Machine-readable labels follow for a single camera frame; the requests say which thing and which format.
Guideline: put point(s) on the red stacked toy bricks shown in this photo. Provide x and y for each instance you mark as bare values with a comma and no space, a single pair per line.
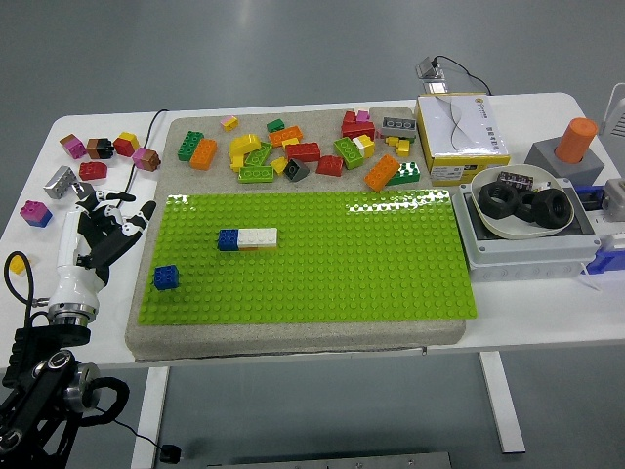
356,128

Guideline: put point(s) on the orange cylinder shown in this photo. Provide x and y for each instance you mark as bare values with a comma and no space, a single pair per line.
576,139

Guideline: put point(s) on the green white toy brick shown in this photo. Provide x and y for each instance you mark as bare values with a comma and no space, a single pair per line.
405,173

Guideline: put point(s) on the blue square toy brick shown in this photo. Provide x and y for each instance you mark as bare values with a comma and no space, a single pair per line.
166,277
227,239

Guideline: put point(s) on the magenta blue toy brick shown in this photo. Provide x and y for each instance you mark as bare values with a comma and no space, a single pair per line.
35,212

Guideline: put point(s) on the grey long toy brick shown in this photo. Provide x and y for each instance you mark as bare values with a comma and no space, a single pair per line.
399,127

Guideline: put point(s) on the small red toy brick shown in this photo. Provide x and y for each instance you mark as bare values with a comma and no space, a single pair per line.
122,147

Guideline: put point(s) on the yellow thin toy brick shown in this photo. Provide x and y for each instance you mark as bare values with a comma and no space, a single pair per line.
290,143

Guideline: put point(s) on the silver toy brick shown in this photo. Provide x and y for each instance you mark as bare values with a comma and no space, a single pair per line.
59,182

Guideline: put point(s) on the dark green small brick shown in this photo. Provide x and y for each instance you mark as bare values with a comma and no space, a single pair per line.
276,125

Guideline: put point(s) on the red long toy brick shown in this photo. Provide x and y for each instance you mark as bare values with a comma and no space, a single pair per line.
303,152

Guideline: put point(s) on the pink small toy brick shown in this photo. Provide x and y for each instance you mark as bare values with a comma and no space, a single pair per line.
362,116

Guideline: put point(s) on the grey connector block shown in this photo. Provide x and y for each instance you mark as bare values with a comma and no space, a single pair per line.
616,200

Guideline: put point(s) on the white table leg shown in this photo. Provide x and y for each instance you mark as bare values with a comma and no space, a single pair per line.
149,415
503,405

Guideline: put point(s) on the grey block holder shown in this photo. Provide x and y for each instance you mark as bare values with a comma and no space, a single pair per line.
547,156

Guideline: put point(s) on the brown black toy brick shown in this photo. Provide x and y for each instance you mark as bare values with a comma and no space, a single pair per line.
99,149

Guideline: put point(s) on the white long toy brick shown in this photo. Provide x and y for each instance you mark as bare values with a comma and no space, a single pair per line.
258,237

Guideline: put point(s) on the green studded baseplate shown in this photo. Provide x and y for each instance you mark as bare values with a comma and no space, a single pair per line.
317,268

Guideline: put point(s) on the small black hex nut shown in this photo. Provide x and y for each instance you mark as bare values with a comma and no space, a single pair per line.
520,210

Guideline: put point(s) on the yellow curved toy brick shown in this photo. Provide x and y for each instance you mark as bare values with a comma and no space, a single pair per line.
243,145

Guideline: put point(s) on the dark purple strip part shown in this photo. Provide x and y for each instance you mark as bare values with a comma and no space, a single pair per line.
515,181

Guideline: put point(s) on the clear plastic device stand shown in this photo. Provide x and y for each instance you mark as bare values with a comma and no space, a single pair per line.
432,73

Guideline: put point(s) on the grey junction box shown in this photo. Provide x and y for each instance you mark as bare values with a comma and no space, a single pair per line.
527,254

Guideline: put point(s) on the lime green toy brick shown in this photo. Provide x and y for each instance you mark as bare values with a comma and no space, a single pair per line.
347,152
259,154

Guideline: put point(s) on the dark grey slope brick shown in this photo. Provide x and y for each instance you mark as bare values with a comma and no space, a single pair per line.
296,170

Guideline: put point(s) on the grey slope toy piece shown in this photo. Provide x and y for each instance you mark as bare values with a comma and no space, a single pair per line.
80,188

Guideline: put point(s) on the yellow small toy brick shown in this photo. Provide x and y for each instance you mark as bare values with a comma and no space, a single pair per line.
278,165
237,162
392,141
403,148

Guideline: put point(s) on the lime green flat brick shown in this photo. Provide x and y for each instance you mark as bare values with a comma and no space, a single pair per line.
255,174

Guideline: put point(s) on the orange flat toy brick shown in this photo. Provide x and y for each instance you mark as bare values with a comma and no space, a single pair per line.
254,249

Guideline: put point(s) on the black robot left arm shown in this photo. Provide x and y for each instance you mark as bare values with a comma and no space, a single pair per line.
49,381

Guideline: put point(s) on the large black hex nut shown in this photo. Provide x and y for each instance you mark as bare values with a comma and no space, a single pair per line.
486,205
542,215

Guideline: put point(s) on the dark green toy brick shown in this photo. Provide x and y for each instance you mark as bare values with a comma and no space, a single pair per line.
190,145

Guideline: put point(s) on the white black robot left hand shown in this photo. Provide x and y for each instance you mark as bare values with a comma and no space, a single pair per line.
73,244

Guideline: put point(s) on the pink yellow small brick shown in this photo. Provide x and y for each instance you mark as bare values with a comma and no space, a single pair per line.
228,122

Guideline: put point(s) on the yellow square toy brick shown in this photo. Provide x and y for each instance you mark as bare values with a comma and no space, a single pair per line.
131,140

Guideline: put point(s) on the orange long toy brick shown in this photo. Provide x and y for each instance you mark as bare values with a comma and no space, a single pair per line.
382,172
287,135

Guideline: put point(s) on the grey-brown foam mat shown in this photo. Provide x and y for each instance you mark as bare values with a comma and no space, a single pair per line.
293,337

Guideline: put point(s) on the white yellow cardboard box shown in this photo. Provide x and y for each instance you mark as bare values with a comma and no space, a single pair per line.
459,132

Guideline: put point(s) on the white frame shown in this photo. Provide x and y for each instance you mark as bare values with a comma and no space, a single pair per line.
616,115

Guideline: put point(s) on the white bowl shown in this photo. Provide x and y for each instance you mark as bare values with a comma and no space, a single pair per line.
510,230

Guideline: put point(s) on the grey metal plate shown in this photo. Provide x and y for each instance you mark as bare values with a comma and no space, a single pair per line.
332,461

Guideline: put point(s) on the white zip tie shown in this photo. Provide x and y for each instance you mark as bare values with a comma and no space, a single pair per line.
586,278

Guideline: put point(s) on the blue plastic fixture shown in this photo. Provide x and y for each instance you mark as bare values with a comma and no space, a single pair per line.
605,261

